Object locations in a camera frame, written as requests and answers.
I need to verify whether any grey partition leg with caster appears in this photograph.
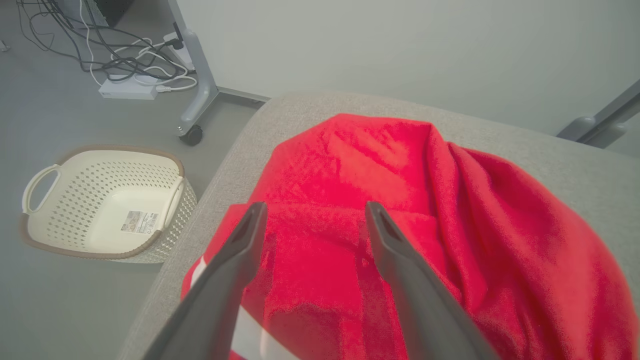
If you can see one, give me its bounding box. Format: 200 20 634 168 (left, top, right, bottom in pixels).
167 0 219 147

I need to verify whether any black equipment box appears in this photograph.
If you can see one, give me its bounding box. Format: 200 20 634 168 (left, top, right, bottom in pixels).
52 0 134 29

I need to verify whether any cream perforated laundry basket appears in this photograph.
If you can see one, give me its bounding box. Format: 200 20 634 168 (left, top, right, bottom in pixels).
20 145 198 264

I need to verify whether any white power strip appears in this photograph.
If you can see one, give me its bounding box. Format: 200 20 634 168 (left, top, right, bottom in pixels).
163 32 196 71

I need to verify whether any red and white jersey garment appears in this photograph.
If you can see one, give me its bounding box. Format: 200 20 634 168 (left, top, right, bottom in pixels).
181 113 640 360

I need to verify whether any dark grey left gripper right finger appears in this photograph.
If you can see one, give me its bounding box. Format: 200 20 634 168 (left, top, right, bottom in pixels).
365 201 501 360

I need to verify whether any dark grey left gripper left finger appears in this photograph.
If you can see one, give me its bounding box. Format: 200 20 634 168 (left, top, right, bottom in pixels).
142 201 269 360

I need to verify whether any flat white power adapter box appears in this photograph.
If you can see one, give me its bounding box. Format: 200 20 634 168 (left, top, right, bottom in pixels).
98 75 158 101

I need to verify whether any grey partition post with foot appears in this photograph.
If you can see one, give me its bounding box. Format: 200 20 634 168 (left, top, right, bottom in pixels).
556 80 640 149

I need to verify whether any white cable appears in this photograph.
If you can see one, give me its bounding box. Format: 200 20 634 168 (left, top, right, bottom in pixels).
79 0 199 94

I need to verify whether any black cable bundle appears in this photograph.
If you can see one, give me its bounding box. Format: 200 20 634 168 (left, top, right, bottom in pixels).
15 0 189 82

